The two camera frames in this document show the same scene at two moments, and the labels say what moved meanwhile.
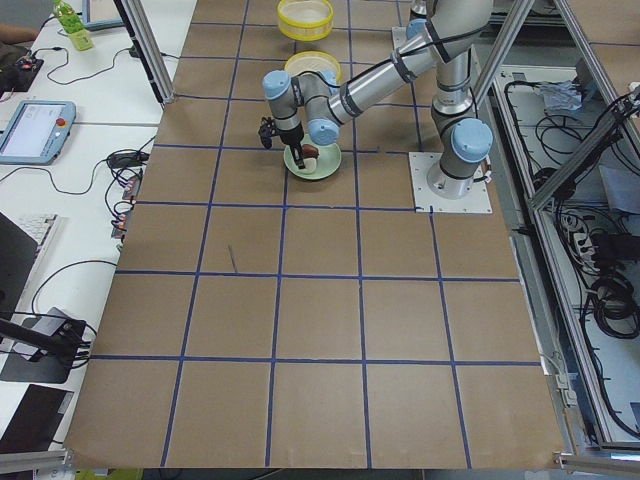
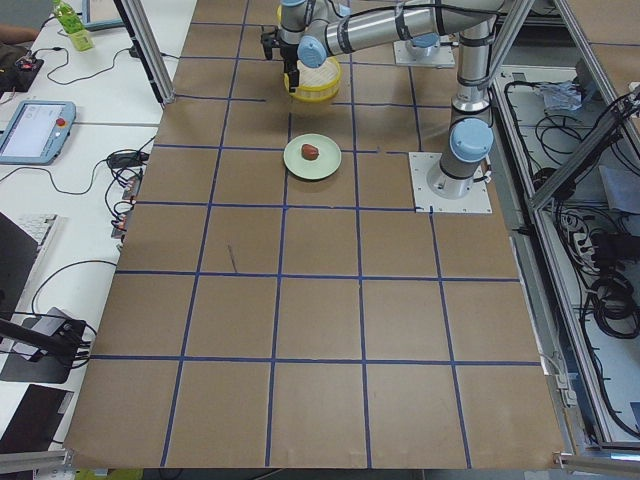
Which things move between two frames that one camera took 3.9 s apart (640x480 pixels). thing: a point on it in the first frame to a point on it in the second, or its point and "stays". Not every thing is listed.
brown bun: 309,151 stays
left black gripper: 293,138 to 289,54
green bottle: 79,36 stays
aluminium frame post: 141,32 stays
